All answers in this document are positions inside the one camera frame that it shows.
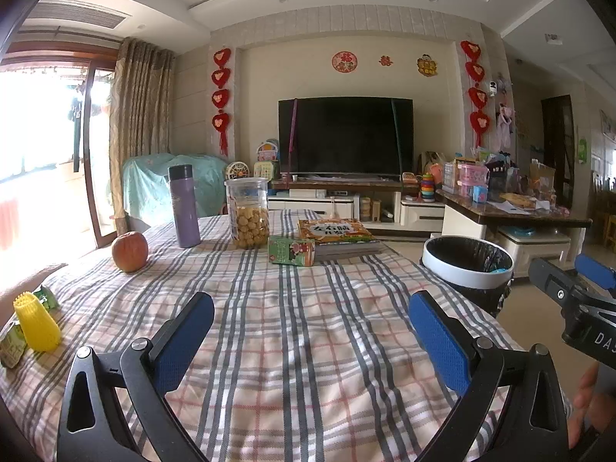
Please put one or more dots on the yellow plastic cup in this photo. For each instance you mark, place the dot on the yellow plastic cup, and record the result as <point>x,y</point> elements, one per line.
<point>37,325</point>

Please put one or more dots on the hanging dark clothes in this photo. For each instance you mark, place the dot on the hanging dark clothes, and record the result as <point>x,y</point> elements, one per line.
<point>75,130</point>

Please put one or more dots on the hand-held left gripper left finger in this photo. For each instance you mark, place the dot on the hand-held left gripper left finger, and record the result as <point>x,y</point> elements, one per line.
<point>185,346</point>

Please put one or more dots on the pink toy box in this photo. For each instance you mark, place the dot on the pink toy box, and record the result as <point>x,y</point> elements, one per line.
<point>472,180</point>

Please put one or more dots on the white television stand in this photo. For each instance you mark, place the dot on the white television stand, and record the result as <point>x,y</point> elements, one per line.
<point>418,214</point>

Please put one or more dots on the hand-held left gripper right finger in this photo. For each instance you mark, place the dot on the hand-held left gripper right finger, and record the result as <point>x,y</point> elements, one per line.
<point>440,341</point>

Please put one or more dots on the orange picture book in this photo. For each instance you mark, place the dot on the orange picture book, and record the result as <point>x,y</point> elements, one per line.
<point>334,231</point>

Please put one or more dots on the teal covered armchair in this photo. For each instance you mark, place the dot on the teal covered armchair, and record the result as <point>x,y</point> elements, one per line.
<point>144,187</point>

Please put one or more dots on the red apple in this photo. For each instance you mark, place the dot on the red apple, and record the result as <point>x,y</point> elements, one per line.
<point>130,252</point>

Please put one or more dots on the green drink box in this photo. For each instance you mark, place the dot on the green drink box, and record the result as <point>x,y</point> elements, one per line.
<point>291,251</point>

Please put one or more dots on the white trash bin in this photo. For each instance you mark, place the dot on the white trash bin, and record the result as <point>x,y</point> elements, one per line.
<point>469,272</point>

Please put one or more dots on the dark wooden door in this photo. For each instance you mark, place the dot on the dark wooden door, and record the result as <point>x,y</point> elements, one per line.
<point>558,154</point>

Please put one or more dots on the clear cookie jar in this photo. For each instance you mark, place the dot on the clear cookie jar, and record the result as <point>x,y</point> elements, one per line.
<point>248,221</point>

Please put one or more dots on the colourful toy house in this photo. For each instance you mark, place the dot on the colourful toy house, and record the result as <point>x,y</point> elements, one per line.
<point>268,150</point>

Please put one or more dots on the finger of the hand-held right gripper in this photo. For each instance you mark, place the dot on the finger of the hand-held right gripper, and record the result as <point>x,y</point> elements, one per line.
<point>553,281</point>
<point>596,272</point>

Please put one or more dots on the sliding glass door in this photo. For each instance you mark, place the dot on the sliding glass door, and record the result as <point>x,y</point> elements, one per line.
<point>98,154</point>

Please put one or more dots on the cartoon figure wall sticker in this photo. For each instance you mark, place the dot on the cartoon figure wall sticker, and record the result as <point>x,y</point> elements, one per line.
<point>427,65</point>

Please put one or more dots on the toy ferris wheel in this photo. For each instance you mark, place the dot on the toy ferris wheel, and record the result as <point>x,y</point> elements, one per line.
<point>237,171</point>

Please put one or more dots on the cluttered side table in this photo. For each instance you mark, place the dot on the cluttered side table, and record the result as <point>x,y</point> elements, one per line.
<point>481,216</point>

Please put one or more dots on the white wall camera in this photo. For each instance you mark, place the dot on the white wall camera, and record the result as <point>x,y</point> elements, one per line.
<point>492,89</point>

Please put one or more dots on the ceiling air vent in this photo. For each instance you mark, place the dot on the ceiling air vent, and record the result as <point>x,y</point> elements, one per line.
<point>82,14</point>

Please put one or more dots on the black television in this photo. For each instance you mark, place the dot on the black television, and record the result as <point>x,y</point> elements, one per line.
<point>346,137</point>

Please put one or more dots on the purple thermos bottle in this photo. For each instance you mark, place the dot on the purple thermos bottle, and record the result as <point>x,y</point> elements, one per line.
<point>185,211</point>

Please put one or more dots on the person's right hand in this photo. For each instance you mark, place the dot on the person's right hand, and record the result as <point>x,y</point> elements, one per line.
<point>582,409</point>

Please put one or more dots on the round red paper cutting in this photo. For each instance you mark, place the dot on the round red paper cutting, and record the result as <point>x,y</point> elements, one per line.
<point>344,61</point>

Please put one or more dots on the beige curtain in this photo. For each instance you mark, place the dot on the beige curtain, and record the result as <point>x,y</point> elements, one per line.
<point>139,130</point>

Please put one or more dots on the small red wall sticker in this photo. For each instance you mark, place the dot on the small red wall sticker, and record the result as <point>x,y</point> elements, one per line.
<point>386,60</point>

